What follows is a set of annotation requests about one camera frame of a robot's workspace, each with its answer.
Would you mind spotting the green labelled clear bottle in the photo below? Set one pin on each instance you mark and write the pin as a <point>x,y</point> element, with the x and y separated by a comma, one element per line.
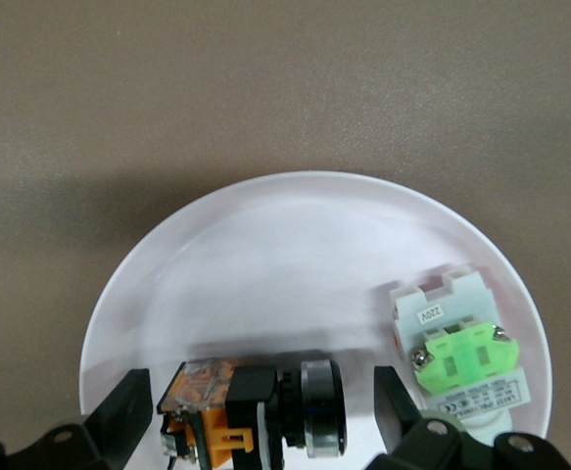
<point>461,362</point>

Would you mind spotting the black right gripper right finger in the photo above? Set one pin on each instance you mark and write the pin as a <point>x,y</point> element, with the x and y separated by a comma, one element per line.
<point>412,440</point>

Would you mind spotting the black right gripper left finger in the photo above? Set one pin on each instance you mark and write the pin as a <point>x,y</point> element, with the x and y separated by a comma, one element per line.
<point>118,416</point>

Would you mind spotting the pink round plate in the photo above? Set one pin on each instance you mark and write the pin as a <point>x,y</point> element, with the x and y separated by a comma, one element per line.
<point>290,269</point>

